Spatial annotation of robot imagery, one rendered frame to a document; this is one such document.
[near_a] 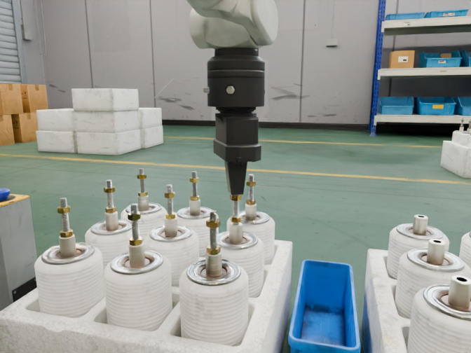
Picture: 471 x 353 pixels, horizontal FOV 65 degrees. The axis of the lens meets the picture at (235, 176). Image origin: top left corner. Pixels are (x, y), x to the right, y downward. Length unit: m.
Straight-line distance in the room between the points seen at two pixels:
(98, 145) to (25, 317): 2.73
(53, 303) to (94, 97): 2.74
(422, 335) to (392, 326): 0.08
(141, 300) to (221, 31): 0.39
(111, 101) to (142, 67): 3.33
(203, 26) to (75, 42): 6.69
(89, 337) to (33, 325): 0.09
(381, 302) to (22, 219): 0.62
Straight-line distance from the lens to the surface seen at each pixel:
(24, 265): 0.78
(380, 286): 0.68
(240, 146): 0.53
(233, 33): 0.56
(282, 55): 5.66
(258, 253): 0.61
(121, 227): 0.71
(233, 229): 0.61
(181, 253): 0.63
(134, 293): 0.54
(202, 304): 0.50
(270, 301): 0.60
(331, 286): 0.90
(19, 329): 0.64
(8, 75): 7.08
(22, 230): 0.76
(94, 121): 3.30
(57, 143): 3.56
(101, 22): 6.95
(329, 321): 0.90
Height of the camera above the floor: 0.49
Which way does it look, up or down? 13 degrees down
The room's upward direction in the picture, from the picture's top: straight up
